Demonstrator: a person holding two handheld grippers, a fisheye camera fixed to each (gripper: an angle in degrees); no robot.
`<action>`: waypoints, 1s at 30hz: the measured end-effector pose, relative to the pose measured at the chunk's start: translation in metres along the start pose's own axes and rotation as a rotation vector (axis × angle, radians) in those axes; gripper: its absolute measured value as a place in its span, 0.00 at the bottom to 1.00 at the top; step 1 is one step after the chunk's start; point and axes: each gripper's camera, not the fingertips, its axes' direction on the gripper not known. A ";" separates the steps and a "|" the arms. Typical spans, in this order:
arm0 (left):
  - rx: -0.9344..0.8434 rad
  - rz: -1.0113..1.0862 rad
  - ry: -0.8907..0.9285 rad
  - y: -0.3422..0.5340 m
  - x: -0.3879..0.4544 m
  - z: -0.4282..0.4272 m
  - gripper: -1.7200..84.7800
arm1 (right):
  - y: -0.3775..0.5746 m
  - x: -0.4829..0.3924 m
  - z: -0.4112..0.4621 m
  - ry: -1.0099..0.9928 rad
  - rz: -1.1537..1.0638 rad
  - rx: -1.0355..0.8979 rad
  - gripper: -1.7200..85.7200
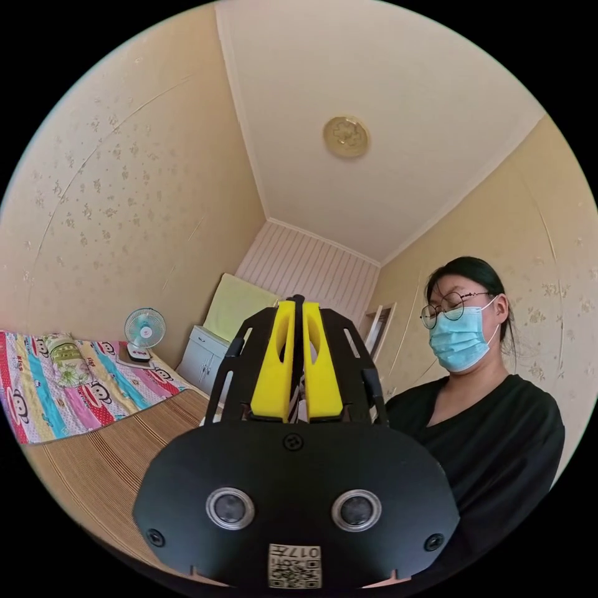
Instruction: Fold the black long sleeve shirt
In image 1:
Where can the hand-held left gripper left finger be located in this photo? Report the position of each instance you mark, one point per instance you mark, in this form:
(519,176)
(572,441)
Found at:
(273,373)

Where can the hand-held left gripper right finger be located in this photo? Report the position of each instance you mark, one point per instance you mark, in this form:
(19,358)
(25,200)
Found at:
(320,383)

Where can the white cupboard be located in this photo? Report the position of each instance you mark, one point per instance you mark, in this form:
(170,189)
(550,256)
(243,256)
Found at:
(201,357)

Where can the white door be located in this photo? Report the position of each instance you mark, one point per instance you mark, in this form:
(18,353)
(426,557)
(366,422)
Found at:
(379,327)

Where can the small white table fan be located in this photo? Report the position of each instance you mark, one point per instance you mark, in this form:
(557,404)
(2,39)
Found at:
(144,329)

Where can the bed with mat and printed sheet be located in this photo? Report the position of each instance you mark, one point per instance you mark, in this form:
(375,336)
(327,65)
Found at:
(117,448)

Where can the person's body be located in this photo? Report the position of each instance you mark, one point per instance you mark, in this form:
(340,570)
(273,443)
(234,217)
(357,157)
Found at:
(490,444)

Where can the green floral pillow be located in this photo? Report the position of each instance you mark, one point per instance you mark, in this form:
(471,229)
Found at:
(67,362)

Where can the round golden ceiling lamp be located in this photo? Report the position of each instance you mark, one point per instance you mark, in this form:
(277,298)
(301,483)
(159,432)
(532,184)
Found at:
(346,136)

